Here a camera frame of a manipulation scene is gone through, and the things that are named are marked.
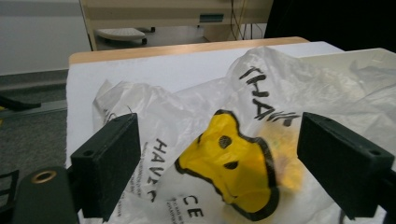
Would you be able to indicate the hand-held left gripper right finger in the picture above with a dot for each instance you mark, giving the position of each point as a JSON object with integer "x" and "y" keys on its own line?
{"x": 342, "y": 165}

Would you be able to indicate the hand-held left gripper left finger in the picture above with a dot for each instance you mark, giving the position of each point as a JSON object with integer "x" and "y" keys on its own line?
{"x": 106, "y": 165}

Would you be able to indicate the translucent plastic bag yellow smiley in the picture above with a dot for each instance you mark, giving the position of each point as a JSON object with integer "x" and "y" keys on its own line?
{"x": 199, "y": 109}

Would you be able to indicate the black curtain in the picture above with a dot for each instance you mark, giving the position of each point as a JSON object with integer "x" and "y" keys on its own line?
{"x": 336, "y": 21}

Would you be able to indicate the white cabinet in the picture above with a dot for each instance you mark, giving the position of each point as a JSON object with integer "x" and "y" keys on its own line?
{"x": 40, "y": 34}

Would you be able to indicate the beige wooden desk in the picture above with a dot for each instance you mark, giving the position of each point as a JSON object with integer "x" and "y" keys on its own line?
{"x": 155, "y": 12}

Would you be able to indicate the dark rectangular desk label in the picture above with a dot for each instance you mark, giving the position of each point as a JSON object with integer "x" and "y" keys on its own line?
{"x": 211, "y": 18}

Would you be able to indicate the aluminium floor rail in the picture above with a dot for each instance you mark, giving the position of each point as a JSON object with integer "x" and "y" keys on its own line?
{"x": 46, "y": 107}

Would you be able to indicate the black frame leg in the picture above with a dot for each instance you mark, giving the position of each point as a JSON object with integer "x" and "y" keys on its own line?
{"x": 15, "y": 104}

